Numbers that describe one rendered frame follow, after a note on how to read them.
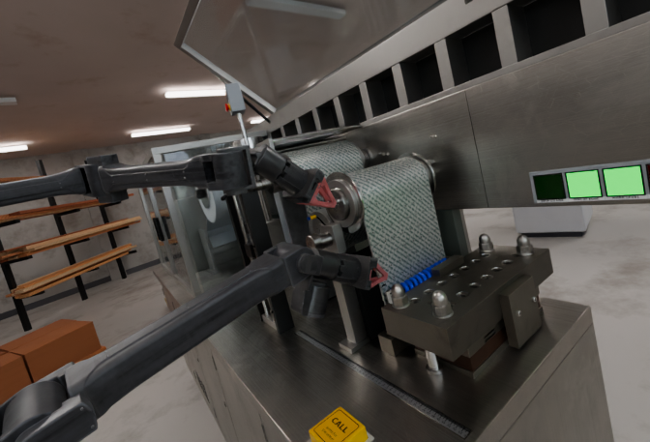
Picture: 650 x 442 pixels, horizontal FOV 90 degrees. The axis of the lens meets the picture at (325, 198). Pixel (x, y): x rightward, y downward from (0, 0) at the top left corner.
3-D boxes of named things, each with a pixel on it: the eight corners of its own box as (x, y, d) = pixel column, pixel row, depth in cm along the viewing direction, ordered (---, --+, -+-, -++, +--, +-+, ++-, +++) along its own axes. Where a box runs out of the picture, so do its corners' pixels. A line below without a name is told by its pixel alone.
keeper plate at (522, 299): (509, 345, 65) (498, 294, 64) (532, 322, 70) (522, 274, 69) (521, 350, 63) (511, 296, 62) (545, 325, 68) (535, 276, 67)
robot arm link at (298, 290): (303, 252, 56) (275, 245, 63) (287, 321, 55) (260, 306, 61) (349, 261, 64) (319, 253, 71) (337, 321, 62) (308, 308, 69)
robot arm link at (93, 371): (-3, 447, 31) (4, 392, 39) (28, 489, 33) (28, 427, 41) (318, 243, 57) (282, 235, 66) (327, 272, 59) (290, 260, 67)
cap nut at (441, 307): (428, 315, 60) (423, 292, 60) (440, 307, 62) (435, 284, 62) (445, 320, 57) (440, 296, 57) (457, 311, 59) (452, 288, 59)
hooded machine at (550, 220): (586, 238, 327) (562, 98, 313) (514, 238, 377) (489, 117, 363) (598, 218, 374) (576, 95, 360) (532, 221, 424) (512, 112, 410)
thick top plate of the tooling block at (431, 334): (387, 334, 69) (380, 307, 68) (487, 264, 90) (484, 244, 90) (454, 362, 55) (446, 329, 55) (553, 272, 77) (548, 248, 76)
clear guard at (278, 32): (181, 44, 142) (181, 44, 142) (276, 111, 165) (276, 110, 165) (292, -239, 54) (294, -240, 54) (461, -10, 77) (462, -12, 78)
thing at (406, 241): (382, 300, 74) (364, 222, 72) (445, 262, 87) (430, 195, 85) (384, 301, 74) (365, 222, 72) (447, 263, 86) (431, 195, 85)
